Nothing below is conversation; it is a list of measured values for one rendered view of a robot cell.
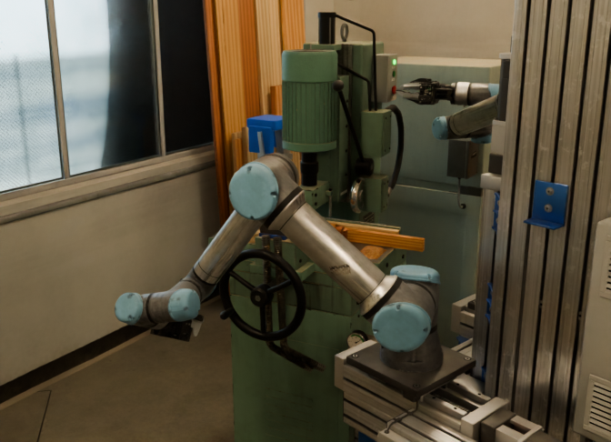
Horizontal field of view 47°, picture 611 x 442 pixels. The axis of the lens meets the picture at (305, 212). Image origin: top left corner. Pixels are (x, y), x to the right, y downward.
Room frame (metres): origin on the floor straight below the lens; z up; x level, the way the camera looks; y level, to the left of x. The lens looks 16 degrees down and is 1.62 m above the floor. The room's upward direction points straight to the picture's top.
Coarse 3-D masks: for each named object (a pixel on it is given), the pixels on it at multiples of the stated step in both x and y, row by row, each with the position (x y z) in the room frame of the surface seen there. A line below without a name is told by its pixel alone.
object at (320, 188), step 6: (318, 180) 2.33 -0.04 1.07; (300, 186) 2.24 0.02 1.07; (306, 186) 2.24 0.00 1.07; (312, 186) 2.24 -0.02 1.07; (318, 186) 2.24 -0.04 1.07; (324, 186) 2.28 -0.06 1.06; (306, 192) 2.20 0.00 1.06; (312, 192) 2.20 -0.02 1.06; (318, 192) 2.24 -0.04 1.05; (324, 192) 2.28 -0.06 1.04; (306, 198) 2.20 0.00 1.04; (312, 198) 2.20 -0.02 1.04; (318, 198) 2.24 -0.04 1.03; (324, 198) 2.28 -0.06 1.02; (312, 204) 2.20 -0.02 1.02; (318, 204) 2.24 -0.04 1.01
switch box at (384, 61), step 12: (372, 60) 2.45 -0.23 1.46; (384, 60) 2.44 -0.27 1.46; (396, 60) 2.51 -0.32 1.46; (372, 72) 2.45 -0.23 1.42; (384, 72) 2.43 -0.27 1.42; (396, 72) 2.51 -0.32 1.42; (372, 84) 2.45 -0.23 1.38; (384, 84) 2.43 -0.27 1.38; (372, 96) 2.45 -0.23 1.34; (384, 96) 2.43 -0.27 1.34
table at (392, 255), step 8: (208, 240) 2.23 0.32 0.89; (248, 248) 2.17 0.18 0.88; (360, 248) 2.11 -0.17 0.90; (384, 248) 2.11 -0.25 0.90; (392, 248) 2.11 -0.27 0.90; (384, 256) 2.04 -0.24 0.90; (392, 256) 2.09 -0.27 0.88; (312, 264) 2.05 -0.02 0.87; (376, 264) 1.98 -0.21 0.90; (384, 264) 2.02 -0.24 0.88; (392, 264) 2.10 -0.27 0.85; (256, 272) 2.04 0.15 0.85; (272, 272) 2.02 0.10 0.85; (296, 272) 1.99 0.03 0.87; (304, 272) 1.99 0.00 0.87; (312, 272) 2.05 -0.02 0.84; (384, 272) 2.02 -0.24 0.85
